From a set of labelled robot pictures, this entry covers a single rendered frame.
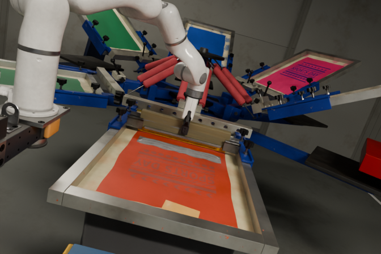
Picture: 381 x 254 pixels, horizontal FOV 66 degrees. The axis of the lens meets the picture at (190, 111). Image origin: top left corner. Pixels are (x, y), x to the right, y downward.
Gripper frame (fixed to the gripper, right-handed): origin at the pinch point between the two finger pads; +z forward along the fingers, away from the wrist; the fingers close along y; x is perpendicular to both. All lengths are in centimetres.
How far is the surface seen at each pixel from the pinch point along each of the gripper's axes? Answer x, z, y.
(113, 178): -17.7, 6.9, 43.7
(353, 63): 121, -50, -122
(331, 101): 63, -27, -13
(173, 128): -5.0, 1.1, 1.5
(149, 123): -15.7, 1.4, 1.5
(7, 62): -112, 4, -48
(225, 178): 18.9, 6.9, 24.0
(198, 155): 8.2, 6.2, 10.7
